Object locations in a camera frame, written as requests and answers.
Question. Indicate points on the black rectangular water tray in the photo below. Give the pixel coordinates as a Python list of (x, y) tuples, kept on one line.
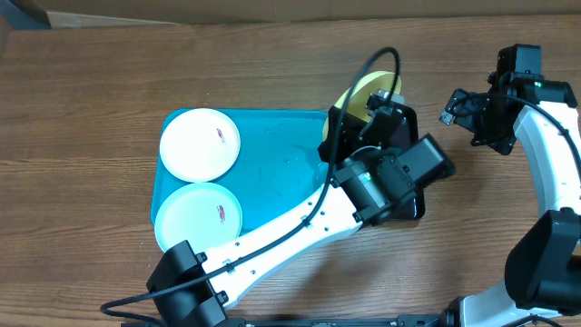
[(369, 164)]

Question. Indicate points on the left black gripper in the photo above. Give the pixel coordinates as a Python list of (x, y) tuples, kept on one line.
[(381, 142)]

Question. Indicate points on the teal plastic serving tray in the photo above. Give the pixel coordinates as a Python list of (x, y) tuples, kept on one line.
[(278, 166)]

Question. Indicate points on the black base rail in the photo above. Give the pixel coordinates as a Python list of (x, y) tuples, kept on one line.
[(407, 320)]

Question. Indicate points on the yellow-green round plate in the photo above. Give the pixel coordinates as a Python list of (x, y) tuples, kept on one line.
[(369, 84)]

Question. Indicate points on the white round plate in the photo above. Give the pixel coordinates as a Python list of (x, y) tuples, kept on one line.
[(200, 145)]

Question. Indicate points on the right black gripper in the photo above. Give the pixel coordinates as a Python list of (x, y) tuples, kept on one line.
[(503, 142)]

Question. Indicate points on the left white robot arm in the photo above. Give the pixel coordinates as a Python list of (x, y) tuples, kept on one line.
[(205, 272)]

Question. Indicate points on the light blue round plate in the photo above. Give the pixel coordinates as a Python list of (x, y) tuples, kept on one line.
[(205, 215)]

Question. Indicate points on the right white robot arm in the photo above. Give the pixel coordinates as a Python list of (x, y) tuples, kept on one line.
[(542, 275)]

